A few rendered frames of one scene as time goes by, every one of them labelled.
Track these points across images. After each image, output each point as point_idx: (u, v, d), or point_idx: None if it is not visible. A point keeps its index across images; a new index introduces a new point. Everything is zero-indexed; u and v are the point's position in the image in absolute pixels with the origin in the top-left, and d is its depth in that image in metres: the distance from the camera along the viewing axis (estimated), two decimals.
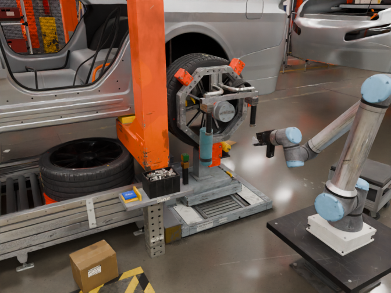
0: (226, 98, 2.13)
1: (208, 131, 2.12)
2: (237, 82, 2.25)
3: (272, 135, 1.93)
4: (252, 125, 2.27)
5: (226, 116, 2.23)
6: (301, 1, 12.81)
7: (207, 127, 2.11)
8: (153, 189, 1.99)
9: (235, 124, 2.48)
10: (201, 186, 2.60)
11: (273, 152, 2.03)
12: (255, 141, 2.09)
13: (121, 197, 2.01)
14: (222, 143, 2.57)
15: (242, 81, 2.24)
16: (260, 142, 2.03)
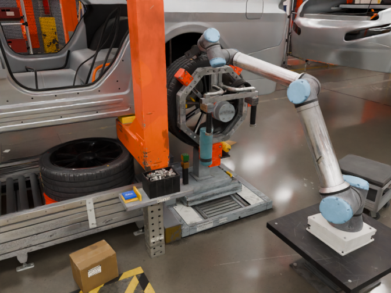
0: (226, 98, 2.13)
1: (208, 131, 2.12)
2: (237, 82, 2.25)
3: None
4: (252, 125, 2.27)
5: (226, 116, 2.23)
6: (301, 1, 12.81)
7: (207, 127, 2.11)
8: (153, 189, 1.99)
9: (235, 124, 2.48)
10: (201, 186, 2.60)
11: (190, 55, 2.15)
12: None
13: (121, 197, 2.01)
14: (222, 143, 2.57)
15: (242, 81, 2.24)
16: (195, 45, 2.20)
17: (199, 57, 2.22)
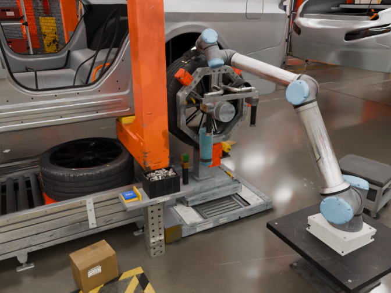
0: (226, 98, 2.13)
1: (208, 131, 2.12)
2: (237, 82, 2.25)
3: None
4: (252, 125, 2.27)
5: (226, 116, 2.23)
6: (301, 1, 12.81)
7: (207, 127, 2.11)
8: (153, 189, 1.99)
9: (235, 124, 2.48)
10: (201, 186, 2.60)
11: (189, 56, 2.15)
12: None
13: (121, 197, 2.01)
14: (222, 143, 2.56)
15: (242, 81, 2.24)
16: (194, 46, 2.20)
17: (198, 58, 2.22)
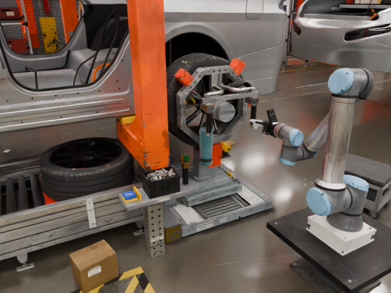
0: (226, 98, 2.13)
1: (208, 131, 2.12)
2: (237, 82, 2.25)
3: None
4: (252, 125, 2.27)
5: (226, 116, 2.23)
6: (301, 1, 12.81)
7: (207, 127, 2.11)
8: (153, 189, 1.99)
9: (235, 124, 2.48)
10: (201, 186, 2.60)
11: (271, 114, 2.06)
12: None
13: (121, 197, 2.01)
14: (222, 143, 2.56)
15: (242, 81, 2.24)
16: None
17: (263, 124, 2.10)
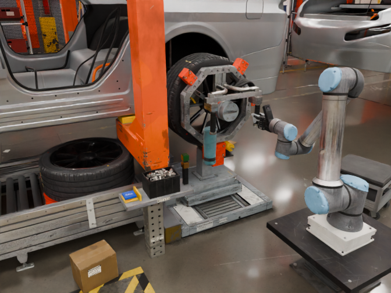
0: (230, 97, 2.14)
1: (212, 130, 2.13)
2: (240, 82, 2.27)
3: None
4: (256, 125, 2.28)
5: (230, 115, 2.25)
6: (301, 1, 12.81)
7: (211, 126, 2.12)
8: (153, 189, 1.99)
9: (239, 124, 2.49)
10: (204, 185, 2.61)
11: (267, 110, 2.14)
12: None
13: (121, 197, 2.01)
14: (226, 142, 2.58)
15: (246, 80, 2.25)
16: None
17: (258, 118, 2.19)
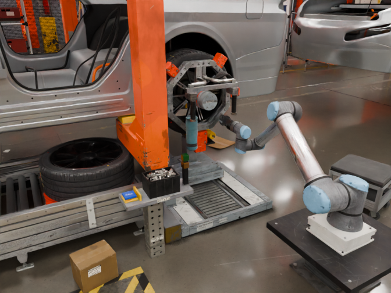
0: (208, 88, 2.37)
1: (192, 117, 2.36)
2: (219, 74, 2.50)
3: None
4: (233, 113, 2.51)
5: (209, 105, 2.48)
6: (301, 1, 12.81)
7: (191, 114, 2.35)
8: (153, 189, 1.99)
9: (219, 113, 2.72)
10: (188, 170, 2.84)
11: (222, 119, 2.66)
12: None
13: (121, 197, 2.01)
14: (208, 131, 2.81)
15: (224, 73, 2.48)
16: (230, 118, 2.72)
17: (222, 125, 2.73)
